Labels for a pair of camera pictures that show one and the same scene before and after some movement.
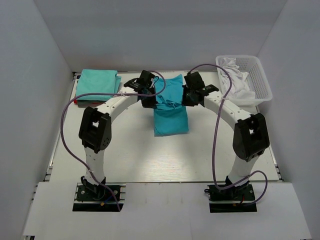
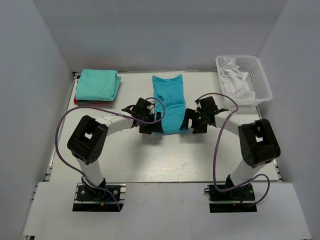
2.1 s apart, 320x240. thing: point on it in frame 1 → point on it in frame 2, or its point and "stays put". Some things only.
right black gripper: [185, 102] → [189, 114]
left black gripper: [151, 104] → [147, 130]
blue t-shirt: [170, 116] stays put
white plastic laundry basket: [250, 85] stays put
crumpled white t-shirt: [240, 89] stays put
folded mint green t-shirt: [96, 81] stays put
